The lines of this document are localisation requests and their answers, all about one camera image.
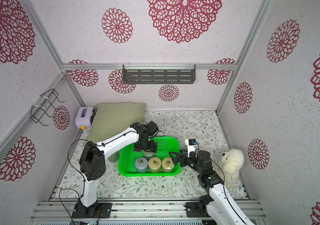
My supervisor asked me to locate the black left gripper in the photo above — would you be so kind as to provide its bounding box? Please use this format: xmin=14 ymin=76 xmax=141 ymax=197
xmin=135 ymin=139 xmax=158 ymax=152

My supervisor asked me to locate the beige tea canister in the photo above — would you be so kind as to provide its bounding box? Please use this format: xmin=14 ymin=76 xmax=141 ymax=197
xmin=148 ymin=157 xmax=162 ymax=173
xmin=161 ymin=157 xmax=175 ymax=173

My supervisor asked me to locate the pale green tea canister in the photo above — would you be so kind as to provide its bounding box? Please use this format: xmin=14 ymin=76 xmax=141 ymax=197
xmin=108 ymin=151 xmax=120 ymax=163
xmin=143 ymin=151 xmax=155 ymax=159

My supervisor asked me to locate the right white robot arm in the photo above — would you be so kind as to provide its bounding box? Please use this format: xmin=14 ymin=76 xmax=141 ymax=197
xmin=169 ymin=150 xmax=253 ymax=225

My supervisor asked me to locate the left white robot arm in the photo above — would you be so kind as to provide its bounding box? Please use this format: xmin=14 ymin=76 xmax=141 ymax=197
xmin=72 ymin=122 xmax=159 ymax=218

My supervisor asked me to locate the green plastic basket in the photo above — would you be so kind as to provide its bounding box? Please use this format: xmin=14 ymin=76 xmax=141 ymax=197
xmin=118 ymin=136 xmax=182 ymax=177

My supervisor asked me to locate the green pillow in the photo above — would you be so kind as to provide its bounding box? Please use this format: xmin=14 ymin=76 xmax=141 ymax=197
xmin=86 ymin=102 xmax=146 ymax=143

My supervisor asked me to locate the white plush dog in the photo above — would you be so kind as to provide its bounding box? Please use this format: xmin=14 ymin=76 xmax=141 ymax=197
xmin=217 ymin=149 xmax=244 ymax=190

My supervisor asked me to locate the lilac small appliance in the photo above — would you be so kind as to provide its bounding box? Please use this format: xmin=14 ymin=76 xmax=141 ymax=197
xmin=75 ymin=106 xmax=96 ymax=130

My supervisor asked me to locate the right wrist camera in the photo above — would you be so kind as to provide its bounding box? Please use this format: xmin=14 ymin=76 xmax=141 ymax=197
xmin=185 ymin=138 xmax=198 ymax=157

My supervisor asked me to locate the grey wall shelf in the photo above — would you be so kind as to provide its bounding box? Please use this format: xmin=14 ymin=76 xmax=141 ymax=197
xmin=122 ymin=64 xmax=196 ymax=84

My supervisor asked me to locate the black wire wall rack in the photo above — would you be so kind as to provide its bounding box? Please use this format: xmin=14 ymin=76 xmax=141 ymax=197
xmin=30 ymin=88 xmax=64 ymax=127

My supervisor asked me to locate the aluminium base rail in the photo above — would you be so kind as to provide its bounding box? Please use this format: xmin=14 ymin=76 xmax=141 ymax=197
xmin=30 ymin=198 xmax=267 ymax=225

